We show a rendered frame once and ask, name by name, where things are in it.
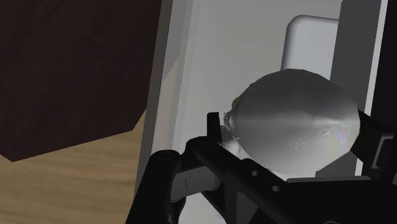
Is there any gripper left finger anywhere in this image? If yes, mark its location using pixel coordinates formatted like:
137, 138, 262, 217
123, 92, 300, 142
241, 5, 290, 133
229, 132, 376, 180
125, 112, 290, 224

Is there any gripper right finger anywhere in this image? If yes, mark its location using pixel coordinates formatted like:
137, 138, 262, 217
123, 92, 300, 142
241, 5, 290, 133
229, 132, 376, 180
350, 108, 397, 185

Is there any pale grey round object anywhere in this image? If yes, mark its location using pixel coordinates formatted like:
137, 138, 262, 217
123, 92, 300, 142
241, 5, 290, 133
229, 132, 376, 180
223, 68, 361, 176

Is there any white rounded block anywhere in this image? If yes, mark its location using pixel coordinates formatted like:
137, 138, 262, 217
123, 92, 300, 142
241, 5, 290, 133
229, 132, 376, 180
280, 15, 340, 81

